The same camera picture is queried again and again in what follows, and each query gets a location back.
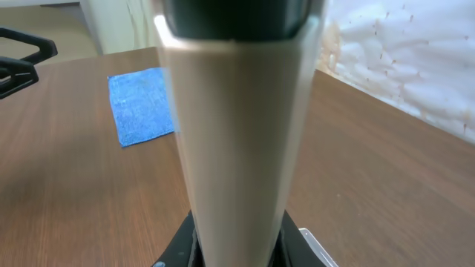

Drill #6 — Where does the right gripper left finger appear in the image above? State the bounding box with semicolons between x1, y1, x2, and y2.
151;209;205;267

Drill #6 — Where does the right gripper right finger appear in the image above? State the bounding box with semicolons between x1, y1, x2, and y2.
276;209;328;267

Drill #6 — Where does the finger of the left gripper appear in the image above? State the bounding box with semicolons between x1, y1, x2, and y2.
0;55;40;100
0;26;59;66

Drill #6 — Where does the white pipette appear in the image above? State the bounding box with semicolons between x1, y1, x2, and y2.
153;0;328;267

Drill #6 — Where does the blue cloth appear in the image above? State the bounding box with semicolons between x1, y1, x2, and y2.
107;66;182;148

